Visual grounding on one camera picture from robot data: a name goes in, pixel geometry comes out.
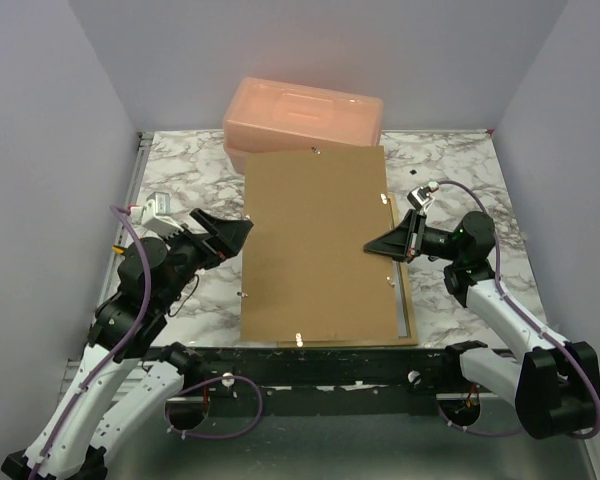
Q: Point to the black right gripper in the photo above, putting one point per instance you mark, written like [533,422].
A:
[396,243]

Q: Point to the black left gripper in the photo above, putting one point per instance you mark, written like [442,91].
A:
[223,241]

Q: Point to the light wooden picture frame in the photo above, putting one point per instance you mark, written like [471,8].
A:
[405,310]

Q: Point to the brown backing board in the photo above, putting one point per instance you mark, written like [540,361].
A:
[274,181]

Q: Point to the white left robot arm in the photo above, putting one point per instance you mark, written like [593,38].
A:
[90,425]

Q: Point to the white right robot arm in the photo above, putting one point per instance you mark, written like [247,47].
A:
[552,383]

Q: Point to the yellow black clamp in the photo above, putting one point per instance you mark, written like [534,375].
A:
[117,248]

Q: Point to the orange translucent plastic box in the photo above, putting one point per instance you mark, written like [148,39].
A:
[270,116]

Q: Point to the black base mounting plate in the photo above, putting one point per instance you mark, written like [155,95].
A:
[419,371]

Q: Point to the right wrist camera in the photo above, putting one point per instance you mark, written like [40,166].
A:
[422,197]

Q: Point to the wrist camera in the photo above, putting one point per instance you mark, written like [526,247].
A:
[155,215]
[422,197]

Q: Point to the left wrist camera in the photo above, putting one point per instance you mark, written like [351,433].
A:
[155,215]

